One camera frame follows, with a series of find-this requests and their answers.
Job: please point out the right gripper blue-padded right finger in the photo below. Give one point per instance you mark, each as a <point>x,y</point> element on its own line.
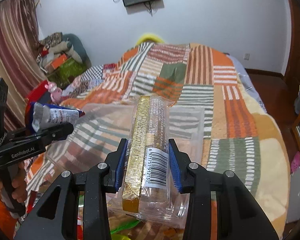
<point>239,215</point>

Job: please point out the gold-tray cake snack pack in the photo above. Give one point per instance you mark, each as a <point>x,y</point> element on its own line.
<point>147,190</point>

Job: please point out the person's left hand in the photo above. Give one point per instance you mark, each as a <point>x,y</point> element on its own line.
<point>19,185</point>

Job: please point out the pink plush toy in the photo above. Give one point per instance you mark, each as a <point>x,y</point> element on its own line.
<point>55,92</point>

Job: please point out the yellow pillow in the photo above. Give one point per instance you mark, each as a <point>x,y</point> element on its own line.
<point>149,37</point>

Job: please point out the striped pink curtain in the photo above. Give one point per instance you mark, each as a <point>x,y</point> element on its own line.
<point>18,52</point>

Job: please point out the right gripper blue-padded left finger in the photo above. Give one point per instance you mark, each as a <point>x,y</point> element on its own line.
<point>55,214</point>

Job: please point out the pile of clothes and boxes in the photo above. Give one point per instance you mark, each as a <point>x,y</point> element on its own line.
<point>62,58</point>

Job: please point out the blue red snack packet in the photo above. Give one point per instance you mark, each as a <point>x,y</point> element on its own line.
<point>41,116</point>

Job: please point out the orange green patchwork blanket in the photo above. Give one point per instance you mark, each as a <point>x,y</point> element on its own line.
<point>238,133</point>

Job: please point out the clear plastic storage bin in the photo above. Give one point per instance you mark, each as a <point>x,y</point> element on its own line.
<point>99,132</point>

